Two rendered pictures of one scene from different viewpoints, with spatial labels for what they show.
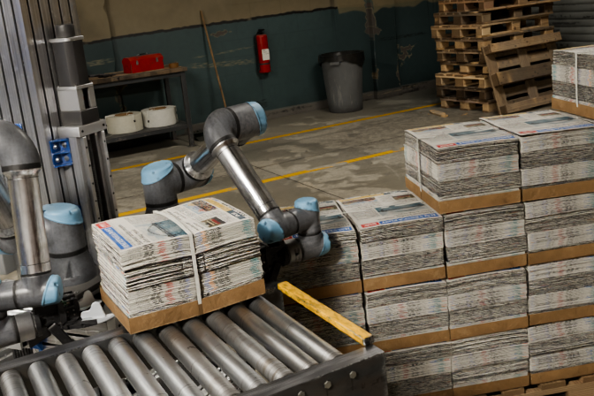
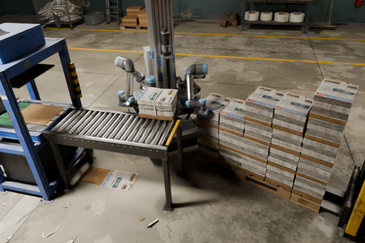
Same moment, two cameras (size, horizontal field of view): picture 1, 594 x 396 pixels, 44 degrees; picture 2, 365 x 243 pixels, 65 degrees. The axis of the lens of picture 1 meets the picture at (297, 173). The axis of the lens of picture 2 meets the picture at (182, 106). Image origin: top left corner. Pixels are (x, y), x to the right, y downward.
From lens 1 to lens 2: 1.89 m
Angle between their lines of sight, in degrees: 43
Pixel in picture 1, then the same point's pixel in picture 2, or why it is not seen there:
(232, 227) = (164, 103)
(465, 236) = (251, 128)
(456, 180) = (250, 112)
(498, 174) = (264, 116)
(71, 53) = (163, 37)
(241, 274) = (167, 114)
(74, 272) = not seen: hidden behind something
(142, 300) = (142, 110)
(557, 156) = (287, 119)
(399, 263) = (229, 127)
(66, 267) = not seen: hidden behind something
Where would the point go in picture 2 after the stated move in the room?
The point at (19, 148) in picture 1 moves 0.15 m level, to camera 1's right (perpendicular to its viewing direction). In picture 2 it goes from (127, 67) to (137, 70)
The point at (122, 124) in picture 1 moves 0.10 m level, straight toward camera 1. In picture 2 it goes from (279, 18) to (278, 18)
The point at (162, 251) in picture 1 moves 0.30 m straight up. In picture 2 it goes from (146, 102) to (143, 76)
